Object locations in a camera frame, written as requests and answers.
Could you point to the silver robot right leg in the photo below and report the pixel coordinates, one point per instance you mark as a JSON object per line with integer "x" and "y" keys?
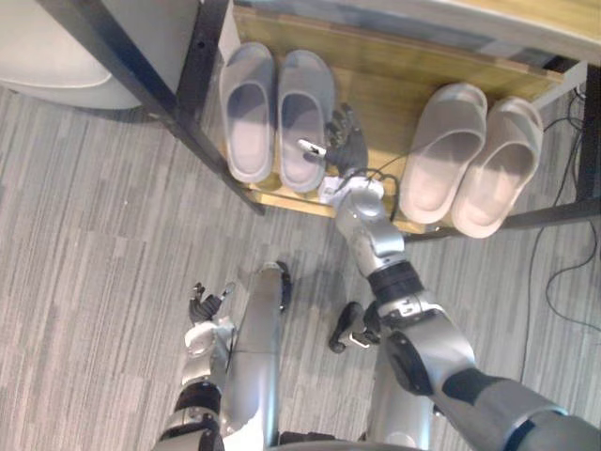
{"x": 399, "y": 413}

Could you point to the black metal rack frame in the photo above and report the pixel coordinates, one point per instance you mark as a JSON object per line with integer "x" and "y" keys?
{"x": 197, "y": 70}

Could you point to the white rounded seat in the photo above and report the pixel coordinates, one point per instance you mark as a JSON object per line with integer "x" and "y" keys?
{"x": 51, "y": 51}

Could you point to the dark robot left foot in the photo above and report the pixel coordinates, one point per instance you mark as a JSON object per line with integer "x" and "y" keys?
{"x": 284, "y": 282}

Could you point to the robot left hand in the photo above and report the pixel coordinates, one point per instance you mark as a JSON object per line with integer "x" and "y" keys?
{"x": 205, "y": 307}

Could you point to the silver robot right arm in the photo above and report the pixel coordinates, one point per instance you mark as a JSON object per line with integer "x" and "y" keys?
{"x": 422, "y": 329}

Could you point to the grey rack top board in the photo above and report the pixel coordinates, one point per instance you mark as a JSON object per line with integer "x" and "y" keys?
{"x": 422, "y": 19}

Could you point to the wooden rack shelf board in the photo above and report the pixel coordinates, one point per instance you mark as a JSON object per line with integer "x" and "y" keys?
{"x": 385, "y": 84}

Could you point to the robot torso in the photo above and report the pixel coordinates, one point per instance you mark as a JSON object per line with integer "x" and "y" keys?
{"x": 319, "y": 444}

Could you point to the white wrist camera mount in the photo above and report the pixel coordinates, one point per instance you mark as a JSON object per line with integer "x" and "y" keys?
{"x": 332, "y": 190}

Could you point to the beige foam slipper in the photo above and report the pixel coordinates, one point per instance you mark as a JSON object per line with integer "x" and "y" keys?
{"x": 436, "y": 174}
{"x": 493, "y": 192}

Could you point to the silver robot left leg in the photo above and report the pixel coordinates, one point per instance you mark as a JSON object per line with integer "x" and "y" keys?
{"x": 258, "y": 347}

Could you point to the silver robot leg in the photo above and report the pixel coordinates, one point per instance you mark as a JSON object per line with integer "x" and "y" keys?
{"x": 399, "y": 413}
{"x": 258, "y": 347}

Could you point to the grey foam slipper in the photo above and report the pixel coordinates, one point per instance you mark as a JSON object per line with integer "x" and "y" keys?
{"x": 248, "y": 136}
{"x": 300, "y": 141}

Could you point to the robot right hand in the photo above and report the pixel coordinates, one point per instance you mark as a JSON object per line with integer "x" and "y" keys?
{"x": 348, "y": 150}

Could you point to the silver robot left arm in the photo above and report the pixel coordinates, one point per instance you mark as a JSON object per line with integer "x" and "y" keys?
{"x": 202, "y": 357}

